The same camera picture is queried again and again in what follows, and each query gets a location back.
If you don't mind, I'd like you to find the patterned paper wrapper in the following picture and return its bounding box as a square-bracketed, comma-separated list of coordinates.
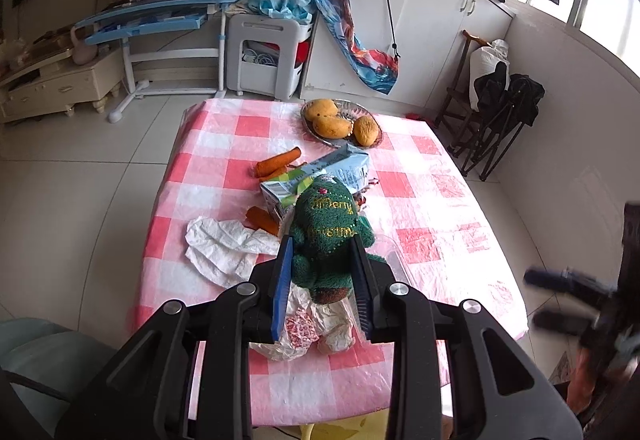
[250, 290, 358, 361]

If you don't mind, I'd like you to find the clear plastic box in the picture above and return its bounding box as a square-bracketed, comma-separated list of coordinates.
[367, 233, 411, 288]

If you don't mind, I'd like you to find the cream TV stand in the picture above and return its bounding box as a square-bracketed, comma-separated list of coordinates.
[0, 48, 123, 123]

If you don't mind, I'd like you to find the blue study desk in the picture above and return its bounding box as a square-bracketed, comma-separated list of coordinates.
[74, 0, 251, 123]

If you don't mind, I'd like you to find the white cabinet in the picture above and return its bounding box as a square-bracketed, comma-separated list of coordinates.
[300, 0, 516, 108]

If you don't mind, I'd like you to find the white bag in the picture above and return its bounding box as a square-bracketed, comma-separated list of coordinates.
[470, 40, 511, 111]

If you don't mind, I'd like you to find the white storage stool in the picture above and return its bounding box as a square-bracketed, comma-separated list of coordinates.
[225, 13, 316, 101]

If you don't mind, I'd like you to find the colourful printed bag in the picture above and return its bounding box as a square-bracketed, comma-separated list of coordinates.
[314, 0, 403, 95]

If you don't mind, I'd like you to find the teal chair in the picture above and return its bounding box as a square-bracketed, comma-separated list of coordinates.
[0, 317, 131, 440]

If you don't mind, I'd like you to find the window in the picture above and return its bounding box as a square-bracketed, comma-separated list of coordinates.
[480, 0, 640, 81]

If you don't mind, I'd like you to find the black jacket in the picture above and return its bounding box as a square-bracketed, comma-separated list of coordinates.
[472, 63, 511, 113]

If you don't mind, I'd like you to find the green and white milk carton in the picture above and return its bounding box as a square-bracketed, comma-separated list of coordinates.
[260, 143, 372, 221]

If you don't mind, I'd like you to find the pale pink round toy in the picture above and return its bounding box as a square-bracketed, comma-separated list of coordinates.
[72, 25, 98, 64]

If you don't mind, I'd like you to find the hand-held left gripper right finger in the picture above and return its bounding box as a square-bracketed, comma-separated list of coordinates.
[347, 237, 586, 440]

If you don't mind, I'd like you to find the black folding chair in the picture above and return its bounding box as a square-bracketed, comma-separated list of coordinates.
[452, 73, 546, 181]

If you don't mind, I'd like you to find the pink checked tablecloth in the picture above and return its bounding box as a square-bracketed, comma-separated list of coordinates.
[134, 98, 530, 426]

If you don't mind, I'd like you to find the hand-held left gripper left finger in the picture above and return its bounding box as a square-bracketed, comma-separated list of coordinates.
[55, 235, 296, 440]

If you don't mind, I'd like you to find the red snack wrapper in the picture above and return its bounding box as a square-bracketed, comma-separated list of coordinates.
[352, 177, 381, 211]

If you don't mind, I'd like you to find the metal fruit plate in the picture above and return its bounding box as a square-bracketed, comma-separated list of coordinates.
[300, 99, 384, 149]

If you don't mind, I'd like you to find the green knit plush toy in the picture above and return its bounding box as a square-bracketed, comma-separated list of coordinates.
[290, 175, 388, 306]

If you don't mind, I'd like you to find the white tissue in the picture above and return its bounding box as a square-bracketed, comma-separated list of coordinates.
[185, 216, 281, 288]

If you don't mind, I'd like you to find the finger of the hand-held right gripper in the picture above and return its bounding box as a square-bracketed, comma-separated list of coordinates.
[531, 309, 600, 337]
[524, 267, 620, 297]

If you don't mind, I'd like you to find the blue patterned cloth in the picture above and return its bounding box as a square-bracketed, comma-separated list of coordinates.
[245, 0, 316, 24]

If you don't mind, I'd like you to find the dark wooden chair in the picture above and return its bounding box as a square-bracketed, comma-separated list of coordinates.
[434, 30, 501, 136]

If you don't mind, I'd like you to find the orange carrot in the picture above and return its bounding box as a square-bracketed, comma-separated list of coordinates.
[256, 147, 302, 178]
[245, 206, 281, 237]

